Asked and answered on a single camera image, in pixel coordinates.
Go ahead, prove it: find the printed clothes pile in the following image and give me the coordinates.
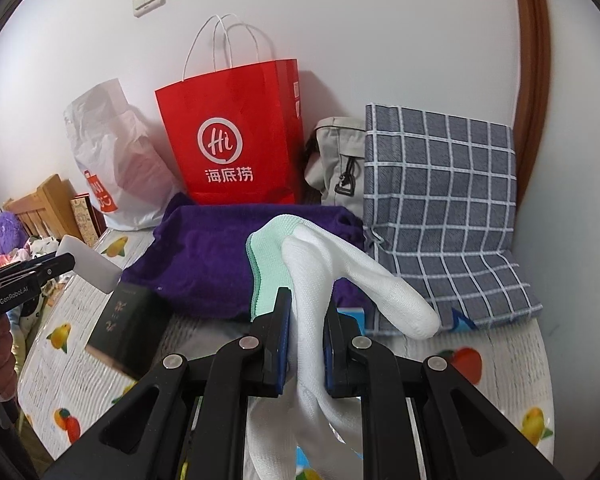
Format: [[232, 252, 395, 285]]
[[0, 235, 63, 341]]

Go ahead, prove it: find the white knit glove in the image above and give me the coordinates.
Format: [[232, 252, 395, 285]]
[[245, 225, 441, 480]]

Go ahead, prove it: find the white plastic shopping bag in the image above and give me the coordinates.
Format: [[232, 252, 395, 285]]
[[62, 78, 183, 231]]

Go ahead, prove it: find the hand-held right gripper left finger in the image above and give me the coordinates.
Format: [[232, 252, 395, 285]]
[[45, 287, 293, 480]]

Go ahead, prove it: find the purple towel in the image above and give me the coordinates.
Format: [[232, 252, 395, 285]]
[[121, 192, 368, 321]]

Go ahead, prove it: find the fruit print bed sheet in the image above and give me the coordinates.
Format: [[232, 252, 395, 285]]
[[17, 225, 553, 480]]

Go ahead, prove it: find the patterned cardboard box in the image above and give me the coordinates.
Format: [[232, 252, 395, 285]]
[[70, 194, 106, 247]]

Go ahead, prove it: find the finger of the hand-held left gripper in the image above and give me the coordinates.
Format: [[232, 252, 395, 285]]
[[0, 252, 76, 286]]

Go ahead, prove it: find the grey checked pillow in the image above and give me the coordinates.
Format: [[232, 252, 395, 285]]
[[362, 103, 543, 337]]

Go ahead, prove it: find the purple plush toy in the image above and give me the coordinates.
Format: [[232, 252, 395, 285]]
[[0, 211, 26, 256]]

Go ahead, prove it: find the brown wooden door frame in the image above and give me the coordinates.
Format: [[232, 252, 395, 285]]
[[510, 0, 553, 211]]

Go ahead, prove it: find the wooden headboard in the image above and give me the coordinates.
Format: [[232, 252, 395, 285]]
[[2, 174, 86, 251]]

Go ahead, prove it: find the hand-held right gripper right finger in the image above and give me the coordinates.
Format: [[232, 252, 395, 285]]
[[322, 305, 563, 480]]

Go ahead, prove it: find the red paper bag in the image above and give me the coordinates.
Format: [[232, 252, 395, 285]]
[[154, 14, 303, 206]]

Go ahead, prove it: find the grey canvas bag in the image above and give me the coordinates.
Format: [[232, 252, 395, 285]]
[[304, 116, 368, 211]]

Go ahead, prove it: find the mint green knit cloth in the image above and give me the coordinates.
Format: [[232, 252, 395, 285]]
[[247, 215, 306, 323]]

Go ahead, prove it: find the dark green box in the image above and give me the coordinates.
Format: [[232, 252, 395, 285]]
[[85, 282, 173, 378]]

